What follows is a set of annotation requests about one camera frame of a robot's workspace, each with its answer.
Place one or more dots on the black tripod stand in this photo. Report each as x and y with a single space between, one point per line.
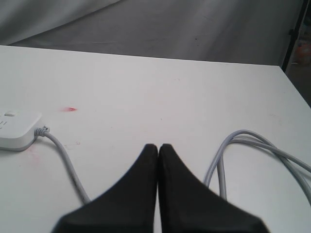
294 35

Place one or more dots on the grey backdrop cloth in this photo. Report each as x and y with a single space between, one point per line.
239 31

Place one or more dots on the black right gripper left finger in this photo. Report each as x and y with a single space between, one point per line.
127 207

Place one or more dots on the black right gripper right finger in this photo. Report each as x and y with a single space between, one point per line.
188 206

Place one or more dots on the white five-outlet power strip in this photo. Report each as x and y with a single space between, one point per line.
17 128

